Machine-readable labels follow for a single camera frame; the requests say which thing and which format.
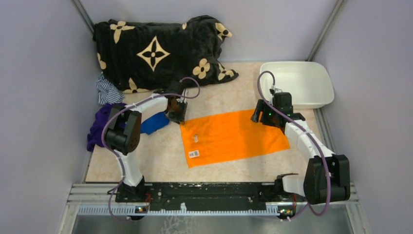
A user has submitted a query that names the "black floral blanket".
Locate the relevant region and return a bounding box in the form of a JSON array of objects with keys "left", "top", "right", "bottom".
[{"left": 93, "top": 15, "right": 239, "bottom": 94}]

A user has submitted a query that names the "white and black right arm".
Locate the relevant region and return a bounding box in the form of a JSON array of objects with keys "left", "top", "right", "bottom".
[{"left": 251, "top": 92, "right": 351, "bottom": 205}]

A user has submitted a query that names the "aluminium frame rail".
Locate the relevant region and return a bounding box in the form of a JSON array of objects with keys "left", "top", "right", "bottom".
[{"left": 58, "top": 182, "right": 371, "bottom": 234}]

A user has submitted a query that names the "white plastic basin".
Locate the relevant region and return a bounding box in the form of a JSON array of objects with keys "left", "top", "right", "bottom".
[{"left": 260, "top": 61, "right": 335, "bottom": 109}]

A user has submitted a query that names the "blue towel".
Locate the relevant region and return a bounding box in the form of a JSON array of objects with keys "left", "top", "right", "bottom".
[{"left": 140, "top": 112, "right": 170, "bottom": 135}]

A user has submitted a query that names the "orange towel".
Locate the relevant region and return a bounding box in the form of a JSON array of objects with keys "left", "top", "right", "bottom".
[{"left": 180, "top": 109, "right": 290, "bottom": 168}]

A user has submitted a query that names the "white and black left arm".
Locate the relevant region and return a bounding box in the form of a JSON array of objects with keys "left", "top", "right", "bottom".
[{"left": 102, "top": 81, "right": 188, "bottom": 202}]

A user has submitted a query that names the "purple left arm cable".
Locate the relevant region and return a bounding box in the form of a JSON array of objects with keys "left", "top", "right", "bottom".
[{"left": 101, "top": 77, "right": 201, "bottom": 223}]

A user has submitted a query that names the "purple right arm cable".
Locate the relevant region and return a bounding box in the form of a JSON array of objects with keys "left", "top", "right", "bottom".
[{"left": 257, "top": 70, "right": 332, "bottom": 222}]

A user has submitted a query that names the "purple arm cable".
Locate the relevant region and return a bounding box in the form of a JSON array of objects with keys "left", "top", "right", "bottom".
[
  {"left": 257, "top": 70, "right": 332, "bottom": 222},
  {"left": 101, "top": 77, "right": 201, "bottom": 223}
]

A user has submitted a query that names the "purple towel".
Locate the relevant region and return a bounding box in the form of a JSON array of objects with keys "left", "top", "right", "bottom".
[{"left": 86, "top": 103, "right": 126, "bottom": 152}]

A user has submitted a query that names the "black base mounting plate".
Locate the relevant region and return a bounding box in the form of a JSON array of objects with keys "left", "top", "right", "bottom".
[{"left": 115, "top": 182, "right": 304, "bottom": 212}]

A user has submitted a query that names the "blue white striped cloth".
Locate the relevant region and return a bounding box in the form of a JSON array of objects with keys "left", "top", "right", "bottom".
[{"left": 96, "top": 72, "right": 125, "bottom": 105}]

